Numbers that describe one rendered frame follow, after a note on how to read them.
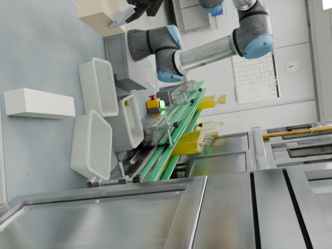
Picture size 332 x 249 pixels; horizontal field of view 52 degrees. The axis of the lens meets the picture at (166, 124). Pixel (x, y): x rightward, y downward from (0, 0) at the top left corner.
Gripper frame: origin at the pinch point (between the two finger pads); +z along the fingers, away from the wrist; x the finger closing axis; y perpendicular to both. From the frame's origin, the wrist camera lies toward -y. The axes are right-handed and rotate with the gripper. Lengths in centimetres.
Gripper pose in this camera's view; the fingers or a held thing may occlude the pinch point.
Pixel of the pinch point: (106, 5)
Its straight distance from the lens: 106.8
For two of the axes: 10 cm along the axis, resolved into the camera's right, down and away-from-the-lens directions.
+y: -2.7, -0.7, -9.6
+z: -9.6, 1.4, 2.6
